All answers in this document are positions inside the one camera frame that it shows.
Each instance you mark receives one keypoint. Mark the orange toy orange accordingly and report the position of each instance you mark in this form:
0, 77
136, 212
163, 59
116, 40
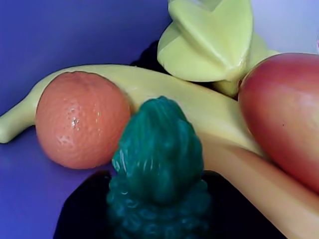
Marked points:
82, 119

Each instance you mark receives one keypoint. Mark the yellow toy banana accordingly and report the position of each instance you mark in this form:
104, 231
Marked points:
199, 99

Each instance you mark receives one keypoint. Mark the red toy apple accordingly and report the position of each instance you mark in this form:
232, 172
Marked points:
281, 119

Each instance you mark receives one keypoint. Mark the green plastic pineapple top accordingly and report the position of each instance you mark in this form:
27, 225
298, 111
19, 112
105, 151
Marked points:
159, 161

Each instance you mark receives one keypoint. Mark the pale green toy starfruit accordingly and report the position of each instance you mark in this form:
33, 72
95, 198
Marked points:
207, 42

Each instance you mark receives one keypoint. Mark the pale yellow toy fruit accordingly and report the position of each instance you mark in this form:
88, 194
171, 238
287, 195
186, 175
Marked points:
261, 49

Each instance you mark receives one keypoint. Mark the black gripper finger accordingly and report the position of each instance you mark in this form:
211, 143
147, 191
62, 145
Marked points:
82, 211
231, 219

